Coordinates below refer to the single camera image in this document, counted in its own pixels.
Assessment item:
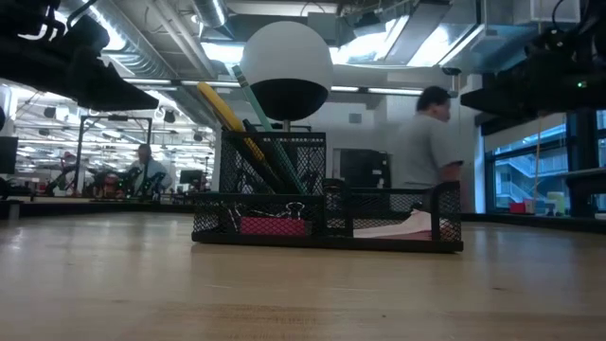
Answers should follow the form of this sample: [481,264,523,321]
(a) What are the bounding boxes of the black stand pole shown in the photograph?
[565,108,600,219]

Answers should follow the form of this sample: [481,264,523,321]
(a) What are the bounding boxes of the white globe table lamp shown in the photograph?
[240,21,335,134]

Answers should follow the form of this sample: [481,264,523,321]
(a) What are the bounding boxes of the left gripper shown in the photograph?
[0,16,160,113]

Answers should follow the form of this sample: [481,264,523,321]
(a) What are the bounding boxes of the red and black robot station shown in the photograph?
[45,153,136,199]

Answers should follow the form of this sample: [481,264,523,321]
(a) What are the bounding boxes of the teal pencil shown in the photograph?
[230,64,310,195]

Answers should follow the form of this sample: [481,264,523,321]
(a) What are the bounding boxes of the seated person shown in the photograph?
[127,143,174,197]

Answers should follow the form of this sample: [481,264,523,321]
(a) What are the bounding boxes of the walking person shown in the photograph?
[394,84,467,214]

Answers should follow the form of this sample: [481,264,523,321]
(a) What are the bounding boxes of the black equipment cabinet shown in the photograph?
[333,147,392,189]

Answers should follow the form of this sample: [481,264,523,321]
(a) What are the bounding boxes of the yellow-handled scissors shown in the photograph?
[196,81,285,193]

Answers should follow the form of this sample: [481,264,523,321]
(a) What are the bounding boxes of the pink eraser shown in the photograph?
[240,216,309,238]

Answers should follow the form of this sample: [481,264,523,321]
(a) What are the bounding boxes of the pink sticky note pad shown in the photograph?
[352,208,435,242]

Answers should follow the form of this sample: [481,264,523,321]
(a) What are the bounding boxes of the black gantry frame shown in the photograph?
[73,115,154,198]

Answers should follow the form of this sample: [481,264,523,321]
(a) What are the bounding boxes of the small background monitor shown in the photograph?
[179,169,205,191]

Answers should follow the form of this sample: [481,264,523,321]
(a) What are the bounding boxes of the dark background screen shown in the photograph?
[0,135,19,176]

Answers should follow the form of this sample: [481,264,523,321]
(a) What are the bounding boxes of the black mesh desk organizer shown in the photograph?
[190,130,465,254]

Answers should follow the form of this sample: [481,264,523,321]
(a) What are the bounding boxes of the pale green container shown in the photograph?
[546,191,567,217]

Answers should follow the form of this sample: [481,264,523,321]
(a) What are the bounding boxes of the black pen with logo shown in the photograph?
[242,118,288,193]

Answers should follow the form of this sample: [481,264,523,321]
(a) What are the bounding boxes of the black binder clip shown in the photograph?
[283,201,308,221]
[221,203,248,235]

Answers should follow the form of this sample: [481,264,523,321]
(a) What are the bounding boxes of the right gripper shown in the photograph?
[460,18,606,134]

